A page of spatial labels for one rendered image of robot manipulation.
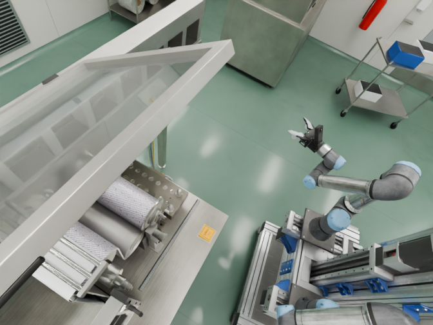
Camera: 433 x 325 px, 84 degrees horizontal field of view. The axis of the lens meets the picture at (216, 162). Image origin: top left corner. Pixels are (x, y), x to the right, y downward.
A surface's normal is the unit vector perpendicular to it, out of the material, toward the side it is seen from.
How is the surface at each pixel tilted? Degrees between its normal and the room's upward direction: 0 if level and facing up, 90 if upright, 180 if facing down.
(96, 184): 58
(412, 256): 90
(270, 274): 0
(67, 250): 0
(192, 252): 0
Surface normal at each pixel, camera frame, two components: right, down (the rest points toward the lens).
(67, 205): 0.83, 0.15
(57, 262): 0.19, -0.51
